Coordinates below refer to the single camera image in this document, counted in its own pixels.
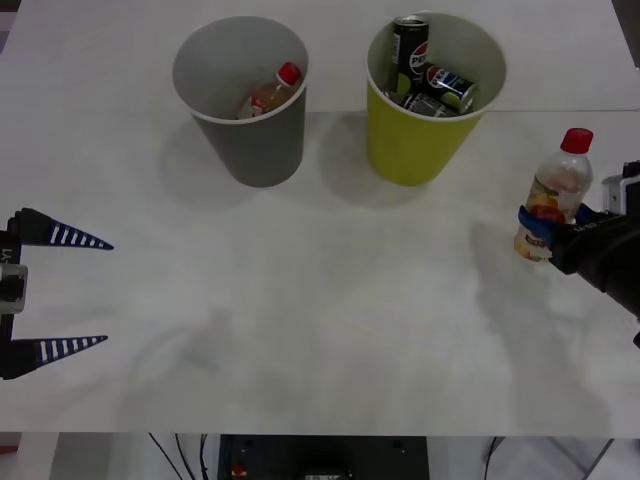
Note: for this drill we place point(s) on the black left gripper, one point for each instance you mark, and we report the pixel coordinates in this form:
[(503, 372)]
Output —
[(10, 247)]

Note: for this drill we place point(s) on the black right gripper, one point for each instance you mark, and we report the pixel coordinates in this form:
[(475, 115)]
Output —
[(587, 250)]

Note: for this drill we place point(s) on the clear bottle with fruit label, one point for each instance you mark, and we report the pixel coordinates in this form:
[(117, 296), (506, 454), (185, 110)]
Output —
[(562, 180)]

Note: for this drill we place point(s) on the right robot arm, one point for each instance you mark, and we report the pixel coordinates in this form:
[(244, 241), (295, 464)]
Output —
[(617, 192)]

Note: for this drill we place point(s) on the yellow-green plastic waste bin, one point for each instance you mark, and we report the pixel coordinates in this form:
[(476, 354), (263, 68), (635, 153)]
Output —
[(410, 145)]

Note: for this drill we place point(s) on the black drink can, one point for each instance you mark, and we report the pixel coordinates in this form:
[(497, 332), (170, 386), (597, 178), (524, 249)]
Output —
[(450, 85), (410, 50), (430, 104)]

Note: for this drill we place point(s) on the grey plastic waste bin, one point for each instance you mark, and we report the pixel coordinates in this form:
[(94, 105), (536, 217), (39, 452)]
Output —
[(265, 150)]

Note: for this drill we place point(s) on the orange drink bottle red cap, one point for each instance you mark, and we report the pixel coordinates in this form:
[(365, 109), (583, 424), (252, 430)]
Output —
[(272, 92)]

